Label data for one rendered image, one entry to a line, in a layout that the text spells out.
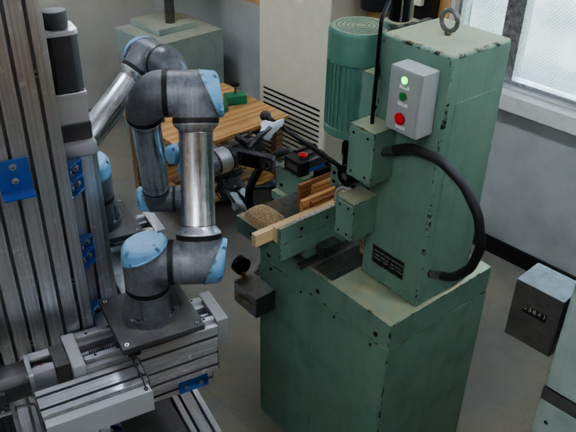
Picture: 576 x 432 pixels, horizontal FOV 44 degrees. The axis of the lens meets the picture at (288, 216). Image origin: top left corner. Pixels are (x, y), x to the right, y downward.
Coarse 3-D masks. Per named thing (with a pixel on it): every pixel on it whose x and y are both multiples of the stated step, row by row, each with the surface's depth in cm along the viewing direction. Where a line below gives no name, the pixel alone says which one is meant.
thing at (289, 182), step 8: (280, 168) 230; (280, 176) 232; (288, 176) 228; (296, 176) 225; (304, 176) 225; (312, 176) 225; (280, 184) 233; (288, 184) 230; (296, 184) 227; (288, 192) 232; (296, 192) 228
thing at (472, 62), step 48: (384, 48) 173; (432, 48) 162; (480, 48) 163; (384, 96) 178; (480, 96) 171; (432, 144) 171; (480, 144) 180; (384, 192) 190; (432, 192) 177; (480, 192) 191; (384, 240) 197; (432, 240) 186; (432, 288) 197
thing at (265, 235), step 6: (306, 210) 212; (294, 216) 209; (264, 228) 203; (270, 228) 203; (252, 234) 201; (258, 234) 200; (264, 234) 202; (270, 234) 203; (252, 240) 202; (258, 240) 201; (264, 240) 203; (270, 240) 204; (258, 246) 202
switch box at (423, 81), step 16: (400, 64) 164; (416, 64) 164; (400, 80) 164; (416, 80) 160; (432, 80) 161; (416, 96) 162; (432, 96) 164; (400, 112) 167; (416, 112) 163; (432, 112) 166; (416, 128) 165
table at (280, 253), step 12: (276, 192) 234; (264, 204) 222; (276, 204) 222; (288, 204) 222; (240, 216) 215; (288, 216) 216; (240, 228) 217; (252, 228) 211; (324, 228) 213; (300, 240) 208; (312, 240) 211; (276, 252) 205; (288, 252) 206; (300, 252) 210
